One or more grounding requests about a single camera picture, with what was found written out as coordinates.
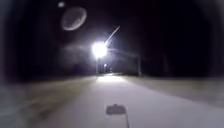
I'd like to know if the bright street lamp on pole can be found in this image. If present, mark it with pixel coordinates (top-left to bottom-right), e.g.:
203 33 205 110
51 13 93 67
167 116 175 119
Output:
91 41 109 77

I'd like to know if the dark pole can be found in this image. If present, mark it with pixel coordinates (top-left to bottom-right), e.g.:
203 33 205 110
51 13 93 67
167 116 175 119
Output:
137 57 143 77

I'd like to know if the pale concrete path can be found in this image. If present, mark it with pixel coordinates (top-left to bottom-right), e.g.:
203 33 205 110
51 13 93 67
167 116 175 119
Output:
31 74 224 128

